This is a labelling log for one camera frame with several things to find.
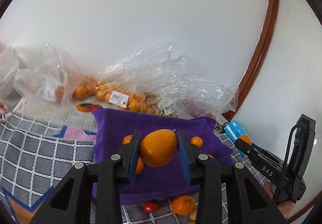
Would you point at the purple towel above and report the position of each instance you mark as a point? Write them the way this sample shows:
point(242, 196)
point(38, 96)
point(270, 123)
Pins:
point(113, 123)

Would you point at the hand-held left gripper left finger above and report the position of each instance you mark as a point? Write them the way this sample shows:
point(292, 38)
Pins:
point(133, 158)

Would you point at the white plastic bag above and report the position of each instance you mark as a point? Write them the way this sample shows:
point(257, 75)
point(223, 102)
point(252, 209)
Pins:
point(7, 75)

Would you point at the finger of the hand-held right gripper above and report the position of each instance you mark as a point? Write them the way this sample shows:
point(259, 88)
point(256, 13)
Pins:
point(270, 156)
point(247, 149)

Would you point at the grey checked star blanket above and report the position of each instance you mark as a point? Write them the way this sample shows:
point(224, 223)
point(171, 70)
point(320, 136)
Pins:
point(37, 153)

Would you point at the pile of brown longans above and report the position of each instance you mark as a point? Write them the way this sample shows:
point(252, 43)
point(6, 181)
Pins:
point(153, 105)

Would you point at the blue tissue pack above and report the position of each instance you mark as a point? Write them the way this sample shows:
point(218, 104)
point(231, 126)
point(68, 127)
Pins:
point(232, 129)

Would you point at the red paper bag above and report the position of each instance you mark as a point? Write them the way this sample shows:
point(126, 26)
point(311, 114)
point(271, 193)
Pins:
point(2, 108)

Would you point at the white price label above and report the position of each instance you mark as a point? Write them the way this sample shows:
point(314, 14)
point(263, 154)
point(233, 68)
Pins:
point(119, 98)
point(168, 111)

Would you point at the pile of bagged mandarins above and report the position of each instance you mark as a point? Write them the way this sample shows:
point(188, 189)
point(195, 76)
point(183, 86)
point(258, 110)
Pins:
point(105, 90)

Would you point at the person's right hand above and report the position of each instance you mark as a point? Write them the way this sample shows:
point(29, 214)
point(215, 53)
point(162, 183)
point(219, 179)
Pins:
point(269, 188)

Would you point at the brown wooden door frame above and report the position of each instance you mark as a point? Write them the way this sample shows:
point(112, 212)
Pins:
point(264, 45)

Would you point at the clear plastic bag with mandarins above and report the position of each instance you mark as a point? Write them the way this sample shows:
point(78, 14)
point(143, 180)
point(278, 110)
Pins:
point(140, 68)

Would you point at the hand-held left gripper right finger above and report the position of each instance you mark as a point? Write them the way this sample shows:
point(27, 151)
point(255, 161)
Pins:
point(183, 156)

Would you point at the small red fruit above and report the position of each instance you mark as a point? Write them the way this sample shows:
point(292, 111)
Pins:
point(150, 206)

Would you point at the clear plastic bag with red fruit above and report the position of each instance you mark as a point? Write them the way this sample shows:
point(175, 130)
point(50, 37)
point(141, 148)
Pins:
point(201, 93)

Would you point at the crumpled clear plastic bag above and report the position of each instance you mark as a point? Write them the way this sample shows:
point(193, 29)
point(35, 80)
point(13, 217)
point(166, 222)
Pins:
point(37, 80)

